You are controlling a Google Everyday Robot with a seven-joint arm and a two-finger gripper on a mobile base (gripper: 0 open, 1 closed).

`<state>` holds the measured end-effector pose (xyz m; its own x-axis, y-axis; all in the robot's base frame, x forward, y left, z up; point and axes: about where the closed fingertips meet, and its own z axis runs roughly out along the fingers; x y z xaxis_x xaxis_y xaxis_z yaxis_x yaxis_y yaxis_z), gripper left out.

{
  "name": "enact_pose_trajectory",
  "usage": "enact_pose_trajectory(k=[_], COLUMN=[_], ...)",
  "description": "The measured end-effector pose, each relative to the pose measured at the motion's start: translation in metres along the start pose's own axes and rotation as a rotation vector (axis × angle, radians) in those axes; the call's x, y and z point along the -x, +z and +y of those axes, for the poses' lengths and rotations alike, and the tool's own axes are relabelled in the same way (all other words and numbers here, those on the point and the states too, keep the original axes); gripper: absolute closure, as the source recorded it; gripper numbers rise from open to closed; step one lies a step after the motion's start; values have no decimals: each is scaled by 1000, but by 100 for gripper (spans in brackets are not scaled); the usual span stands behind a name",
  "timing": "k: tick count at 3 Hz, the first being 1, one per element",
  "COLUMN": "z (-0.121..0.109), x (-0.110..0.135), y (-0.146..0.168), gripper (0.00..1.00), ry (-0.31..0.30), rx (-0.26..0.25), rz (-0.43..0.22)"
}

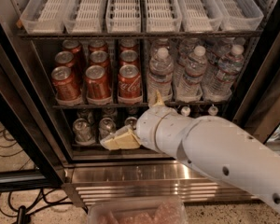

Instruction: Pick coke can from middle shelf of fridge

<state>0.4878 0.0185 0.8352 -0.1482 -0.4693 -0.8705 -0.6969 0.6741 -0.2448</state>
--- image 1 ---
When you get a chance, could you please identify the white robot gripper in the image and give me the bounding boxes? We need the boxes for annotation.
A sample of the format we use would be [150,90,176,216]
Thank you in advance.
[100,90,190,155]

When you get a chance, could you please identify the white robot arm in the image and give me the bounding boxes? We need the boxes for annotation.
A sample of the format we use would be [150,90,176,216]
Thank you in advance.
[101,94,280,214]

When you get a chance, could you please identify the silver can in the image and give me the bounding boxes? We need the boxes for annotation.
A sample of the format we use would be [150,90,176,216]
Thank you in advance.
[73,119,93,142]
[99,118,117,139]

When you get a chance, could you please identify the stainless fridge base grille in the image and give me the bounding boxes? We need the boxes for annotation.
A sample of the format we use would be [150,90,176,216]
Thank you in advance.
[62,160,256,207]

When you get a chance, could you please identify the silver can bottom left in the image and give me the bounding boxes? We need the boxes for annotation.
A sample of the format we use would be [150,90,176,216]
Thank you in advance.
[73,119,93,142]

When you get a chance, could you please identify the second row right coke can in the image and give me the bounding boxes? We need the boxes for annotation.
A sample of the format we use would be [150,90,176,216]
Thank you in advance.
[119,50,139,66]

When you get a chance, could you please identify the second row coke can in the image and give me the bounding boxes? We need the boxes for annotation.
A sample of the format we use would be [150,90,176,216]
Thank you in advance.
[119,50,139,66]
[89,50,111,73]
[54,51,81,79]

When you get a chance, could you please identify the second row middle coke can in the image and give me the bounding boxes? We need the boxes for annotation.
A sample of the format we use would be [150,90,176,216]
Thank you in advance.
[89,50,111,73]

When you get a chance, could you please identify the second row left coke can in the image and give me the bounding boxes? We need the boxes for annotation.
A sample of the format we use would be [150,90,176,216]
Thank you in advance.
[54,51,81,79]

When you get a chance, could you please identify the glass fridge door right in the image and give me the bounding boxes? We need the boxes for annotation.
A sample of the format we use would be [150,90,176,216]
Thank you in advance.
[232,28,280,154]

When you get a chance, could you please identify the dark drink bottle left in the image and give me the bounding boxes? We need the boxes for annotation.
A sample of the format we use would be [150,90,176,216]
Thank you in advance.
[180,106,190,117]

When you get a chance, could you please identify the dark drink bottle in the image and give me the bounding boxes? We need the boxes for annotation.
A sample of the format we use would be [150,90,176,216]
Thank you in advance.
[180,106,190,117]
[208,105,218,116]

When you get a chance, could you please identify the front left water bottle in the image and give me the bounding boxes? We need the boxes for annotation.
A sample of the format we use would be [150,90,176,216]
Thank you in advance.
[147,47,174,96]

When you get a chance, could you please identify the water bottle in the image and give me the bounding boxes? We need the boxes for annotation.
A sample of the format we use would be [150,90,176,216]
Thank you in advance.
[207,45,244,96]
[178,46,208,97]
[147,47,174,96]

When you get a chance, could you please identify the front middle water bottle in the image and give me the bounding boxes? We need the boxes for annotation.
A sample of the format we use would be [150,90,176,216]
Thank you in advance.
[178,46,208,97]

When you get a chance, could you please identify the dark drink bottle right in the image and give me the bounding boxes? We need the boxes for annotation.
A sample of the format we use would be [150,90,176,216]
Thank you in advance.
[208,105,218,116]

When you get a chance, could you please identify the clear container with pink items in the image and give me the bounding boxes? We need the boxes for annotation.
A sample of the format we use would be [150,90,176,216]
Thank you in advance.
[87,196,188,224]

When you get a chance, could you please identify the front right water bottle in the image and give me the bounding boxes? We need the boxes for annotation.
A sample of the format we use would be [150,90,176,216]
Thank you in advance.
[207,45,244,96]

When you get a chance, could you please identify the clear plastic tray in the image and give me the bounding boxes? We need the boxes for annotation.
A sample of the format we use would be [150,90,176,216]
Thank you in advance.
[177,0,223,32]
[144,0,182,33]
[63,0,106,34]
[20,0,69,35]
[215,0,263,31]
[105,0,141,33]

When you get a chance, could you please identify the clear plastic tray far left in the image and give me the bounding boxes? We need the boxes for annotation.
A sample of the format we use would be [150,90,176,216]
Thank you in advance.
[20,0,69,35]

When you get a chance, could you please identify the black floor cables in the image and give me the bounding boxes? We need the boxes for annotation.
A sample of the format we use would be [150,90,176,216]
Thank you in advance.
[0,128,89,224]

